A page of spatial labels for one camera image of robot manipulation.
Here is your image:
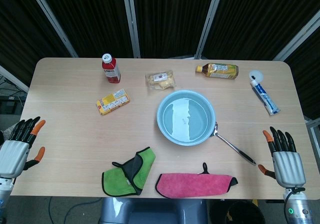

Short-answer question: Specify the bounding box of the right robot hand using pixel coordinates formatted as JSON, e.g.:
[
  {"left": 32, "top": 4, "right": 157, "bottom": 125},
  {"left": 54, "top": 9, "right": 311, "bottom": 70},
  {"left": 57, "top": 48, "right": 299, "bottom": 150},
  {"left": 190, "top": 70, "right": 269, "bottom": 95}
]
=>
[{"left": 258, "top": 126, "right": 307, "bottom": 187}]

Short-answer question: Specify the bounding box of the red NFC juice bottle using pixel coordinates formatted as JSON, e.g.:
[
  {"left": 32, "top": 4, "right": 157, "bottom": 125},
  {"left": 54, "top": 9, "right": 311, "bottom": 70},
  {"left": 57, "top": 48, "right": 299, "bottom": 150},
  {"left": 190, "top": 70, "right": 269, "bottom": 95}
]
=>
[{"left": 101, "top": 53, "right": 122, "bottom": 84}]

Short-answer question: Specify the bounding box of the yellow tea bottle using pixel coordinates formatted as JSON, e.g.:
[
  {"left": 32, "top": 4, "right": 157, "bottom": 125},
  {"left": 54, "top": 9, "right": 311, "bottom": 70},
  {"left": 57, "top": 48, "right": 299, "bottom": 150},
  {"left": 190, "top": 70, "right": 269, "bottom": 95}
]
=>
[{"left": 195, "top": 63, "right": 239, "bottom": 81}]

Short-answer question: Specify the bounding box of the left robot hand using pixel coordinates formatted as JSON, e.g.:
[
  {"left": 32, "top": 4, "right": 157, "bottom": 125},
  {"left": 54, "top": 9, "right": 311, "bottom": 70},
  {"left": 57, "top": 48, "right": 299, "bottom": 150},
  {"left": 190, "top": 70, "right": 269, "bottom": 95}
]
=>
[{"left": 0, "top": 116, "right": 47, "bottom": 179}]

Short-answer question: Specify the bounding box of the green grey microfibre cloth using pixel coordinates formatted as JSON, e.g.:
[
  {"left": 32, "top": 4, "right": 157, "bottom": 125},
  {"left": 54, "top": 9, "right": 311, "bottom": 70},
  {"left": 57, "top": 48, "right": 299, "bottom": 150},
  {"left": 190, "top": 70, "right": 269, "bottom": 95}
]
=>
[{"left": 101, "top": 146, "right": 157, "bottom": 197}]

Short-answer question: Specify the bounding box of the white round lid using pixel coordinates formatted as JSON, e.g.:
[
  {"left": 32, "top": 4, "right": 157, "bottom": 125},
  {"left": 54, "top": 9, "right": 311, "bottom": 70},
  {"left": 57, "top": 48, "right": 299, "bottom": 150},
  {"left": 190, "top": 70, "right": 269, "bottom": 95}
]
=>
[{"left": 248, "top": 70, "right": 264, "bottom": 83}]

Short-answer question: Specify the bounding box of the yellow cardboard box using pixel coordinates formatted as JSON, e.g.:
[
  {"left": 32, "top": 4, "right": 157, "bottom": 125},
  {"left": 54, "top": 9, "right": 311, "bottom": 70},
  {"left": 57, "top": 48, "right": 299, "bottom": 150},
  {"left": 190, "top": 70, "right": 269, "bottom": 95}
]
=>
[{"left": 95, "top": 88, "right": 131, "bottom": 116}]

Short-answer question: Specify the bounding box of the light blue bowl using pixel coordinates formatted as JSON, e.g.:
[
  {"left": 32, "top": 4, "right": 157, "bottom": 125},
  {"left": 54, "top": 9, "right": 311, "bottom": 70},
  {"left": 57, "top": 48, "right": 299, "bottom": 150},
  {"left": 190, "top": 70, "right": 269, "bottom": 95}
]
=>
[{"left": 156, "top": 90, "right": 217, "bottom": 147}]

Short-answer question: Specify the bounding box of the metal ladle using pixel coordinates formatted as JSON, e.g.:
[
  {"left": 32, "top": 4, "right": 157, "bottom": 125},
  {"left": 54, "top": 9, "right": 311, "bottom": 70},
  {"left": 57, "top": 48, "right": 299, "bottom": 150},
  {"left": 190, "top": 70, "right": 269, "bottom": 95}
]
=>
[{"left": 213, "top": 122, "right": 257, "bottom": 165}]

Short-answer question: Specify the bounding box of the pink microfibre cloth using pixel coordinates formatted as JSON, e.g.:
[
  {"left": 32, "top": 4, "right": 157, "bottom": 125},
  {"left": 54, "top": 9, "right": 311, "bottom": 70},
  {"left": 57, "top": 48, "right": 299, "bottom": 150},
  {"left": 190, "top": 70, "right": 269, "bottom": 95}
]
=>
[{"left": 155, "top": 162, "right": 239, "bottom": 199}]

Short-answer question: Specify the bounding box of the clear snack bag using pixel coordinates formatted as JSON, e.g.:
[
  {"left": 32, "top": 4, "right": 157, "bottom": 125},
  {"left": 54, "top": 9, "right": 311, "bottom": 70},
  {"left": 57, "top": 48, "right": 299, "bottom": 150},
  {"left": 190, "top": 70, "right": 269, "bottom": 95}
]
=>
[{"left": 145, "top": 70, "right": 177, "bottom": 91}]

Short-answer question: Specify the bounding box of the blue white toothpaste tube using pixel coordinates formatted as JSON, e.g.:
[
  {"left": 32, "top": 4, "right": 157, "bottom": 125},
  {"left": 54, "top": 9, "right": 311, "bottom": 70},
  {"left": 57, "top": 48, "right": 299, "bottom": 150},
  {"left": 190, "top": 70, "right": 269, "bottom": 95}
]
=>
[{"left": 250, "top": 80, "right": 281, "bottom": 116}]

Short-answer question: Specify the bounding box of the silver partition post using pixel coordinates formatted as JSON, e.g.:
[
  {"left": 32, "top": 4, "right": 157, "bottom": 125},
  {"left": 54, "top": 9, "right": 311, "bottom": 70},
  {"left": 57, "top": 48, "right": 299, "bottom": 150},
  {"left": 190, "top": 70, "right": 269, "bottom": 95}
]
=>
[
  {"left": 26, "top": 0, "right": 79, "bottom": 58},
  {"left": 121, "top": 0, "right": 141, "bottom": 59},
  {"left": 194, "top": 0, "right": 226, "bottom": 59},
  {"left": 272, "top": 16, "right": 320, "bottom": 61},
  {"left": 0, "top": 65, "right": 30, "bottom": 93}
]

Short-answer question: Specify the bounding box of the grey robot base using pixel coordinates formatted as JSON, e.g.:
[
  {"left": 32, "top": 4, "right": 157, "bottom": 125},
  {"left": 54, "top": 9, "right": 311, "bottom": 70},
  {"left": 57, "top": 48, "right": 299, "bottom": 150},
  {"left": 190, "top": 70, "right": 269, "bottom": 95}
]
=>
[{"left": 99, "top": 197, "right": 208, "bottom": 224}]

